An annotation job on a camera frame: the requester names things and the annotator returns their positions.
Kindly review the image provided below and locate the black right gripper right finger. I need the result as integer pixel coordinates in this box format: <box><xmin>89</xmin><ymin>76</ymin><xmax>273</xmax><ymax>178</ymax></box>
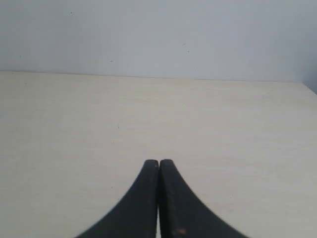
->
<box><xmin>158</xmin><ymin>159</ymin><xmax>244</xmax><ymax>238</ymax></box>

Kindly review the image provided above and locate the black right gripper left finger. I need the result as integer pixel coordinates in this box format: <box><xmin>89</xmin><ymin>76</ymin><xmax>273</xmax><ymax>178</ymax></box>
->
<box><xmin>79</xmin><ymin>160</ymin><xmax>159</xmax><ymax>238</ymax></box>

